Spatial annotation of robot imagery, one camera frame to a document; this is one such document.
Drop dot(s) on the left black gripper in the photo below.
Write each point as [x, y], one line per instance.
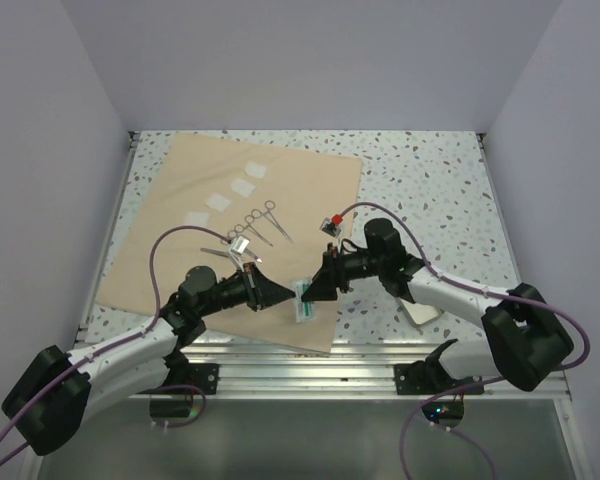
[260, 291]

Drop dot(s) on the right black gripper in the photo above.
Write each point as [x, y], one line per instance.
[332, 273]

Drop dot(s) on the white gauze pad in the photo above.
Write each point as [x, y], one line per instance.
[200, 219]
[255, 170]
[218, 202]
[243, 187]

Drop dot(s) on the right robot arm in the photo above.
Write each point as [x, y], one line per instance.
[522, 341]

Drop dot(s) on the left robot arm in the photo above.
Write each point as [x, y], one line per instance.
[59, 390]

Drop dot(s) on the steel scissors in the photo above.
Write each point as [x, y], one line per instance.
[230, 236]

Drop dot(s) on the steel tweezers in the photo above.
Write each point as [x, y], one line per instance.
[220, 253]

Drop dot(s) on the steel forceps middle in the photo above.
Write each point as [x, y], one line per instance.
[248, 225]

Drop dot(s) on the steel forceps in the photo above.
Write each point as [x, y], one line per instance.
[248, 225]
[267, 212]

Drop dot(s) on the steel forceps far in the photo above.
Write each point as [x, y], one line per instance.
[267, 212]

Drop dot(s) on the metal instrument tray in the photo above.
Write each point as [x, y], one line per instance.
[419, 315]

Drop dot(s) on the beige cloth mat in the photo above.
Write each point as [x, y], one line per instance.
[173, 174]

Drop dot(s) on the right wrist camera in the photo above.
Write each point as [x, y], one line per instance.
[332, 225]

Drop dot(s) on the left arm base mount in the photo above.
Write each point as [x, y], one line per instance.
[204, 376]

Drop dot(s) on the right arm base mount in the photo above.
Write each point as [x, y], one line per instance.
[426, 377]

